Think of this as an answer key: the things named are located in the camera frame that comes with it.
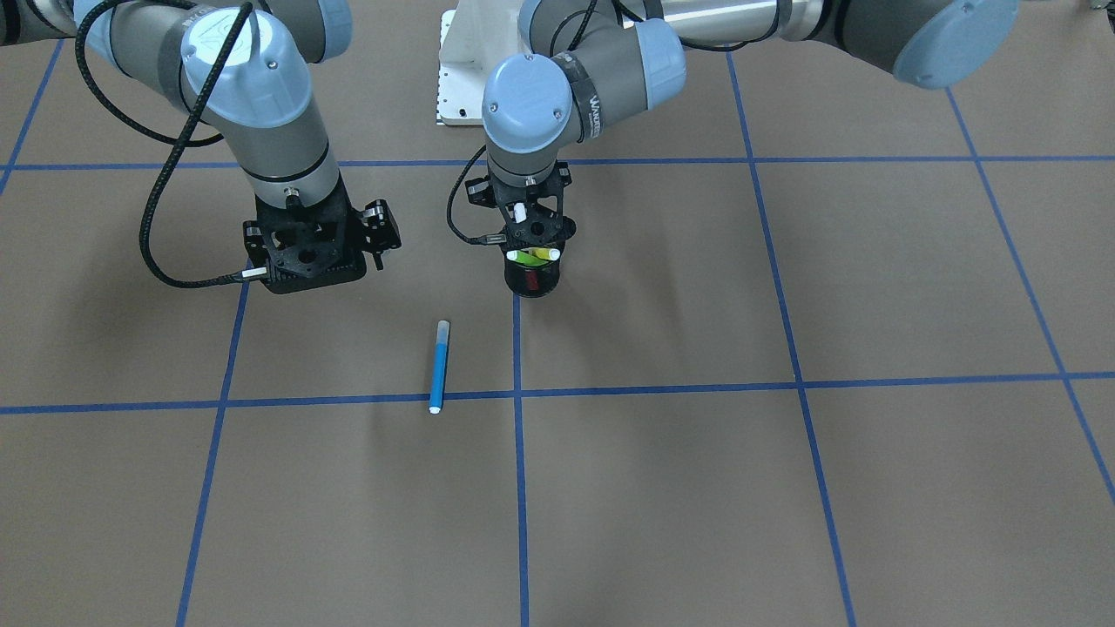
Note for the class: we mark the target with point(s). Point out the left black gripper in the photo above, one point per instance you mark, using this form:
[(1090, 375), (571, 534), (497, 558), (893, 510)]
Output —
[(476, 192)]

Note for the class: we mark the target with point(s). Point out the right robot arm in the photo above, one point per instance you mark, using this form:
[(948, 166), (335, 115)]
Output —
[(239, 71)]

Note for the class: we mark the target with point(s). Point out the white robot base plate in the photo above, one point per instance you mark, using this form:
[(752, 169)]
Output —
[(476, 36)]

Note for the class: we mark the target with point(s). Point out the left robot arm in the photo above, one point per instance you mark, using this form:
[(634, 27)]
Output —
[(587, 68)]

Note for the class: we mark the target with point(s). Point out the black mesh pen holder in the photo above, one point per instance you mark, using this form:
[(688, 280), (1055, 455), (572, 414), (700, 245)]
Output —
[(532, 281)]

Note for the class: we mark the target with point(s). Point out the blue highlighter pen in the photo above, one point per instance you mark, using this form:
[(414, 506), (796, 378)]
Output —
[(440, 367)]

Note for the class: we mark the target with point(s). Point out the green highlighter pen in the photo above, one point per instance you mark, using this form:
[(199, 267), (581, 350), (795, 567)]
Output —
[(523, 258)]

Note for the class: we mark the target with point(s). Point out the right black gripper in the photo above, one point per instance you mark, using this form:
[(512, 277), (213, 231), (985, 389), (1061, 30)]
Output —
[(381, 229)]

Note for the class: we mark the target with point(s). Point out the yellow highlighter pen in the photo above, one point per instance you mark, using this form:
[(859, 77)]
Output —
[(546, 254)]

